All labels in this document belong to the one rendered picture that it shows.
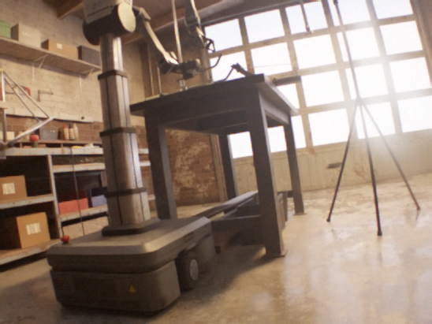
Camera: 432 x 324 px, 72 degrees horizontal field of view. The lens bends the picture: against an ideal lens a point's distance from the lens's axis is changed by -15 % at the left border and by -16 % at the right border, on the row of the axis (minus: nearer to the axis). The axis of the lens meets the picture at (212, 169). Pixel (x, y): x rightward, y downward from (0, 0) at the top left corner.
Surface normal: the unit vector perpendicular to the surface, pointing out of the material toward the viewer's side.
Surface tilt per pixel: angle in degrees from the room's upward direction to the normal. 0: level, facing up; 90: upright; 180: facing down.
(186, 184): 90
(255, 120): 90
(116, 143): 90
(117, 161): 90
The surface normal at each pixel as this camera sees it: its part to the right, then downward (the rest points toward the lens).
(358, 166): -0.35, 0.04
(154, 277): 0.60, -0.09
